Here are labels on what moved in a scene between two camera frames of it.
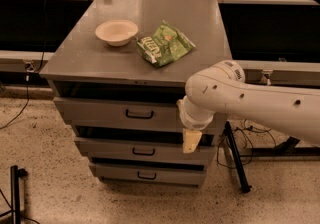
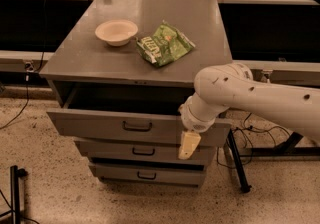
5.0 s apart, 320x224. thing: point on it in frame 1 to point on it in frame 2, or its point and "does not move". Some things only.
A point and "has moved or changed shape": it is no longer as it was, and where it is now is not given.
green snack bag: x=165 y=45 does not move
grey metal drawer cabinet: x=118 y=74 does not move
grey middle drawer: x=142 y=148 does not move
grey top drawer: x=124 y=113 has moved or changed shape
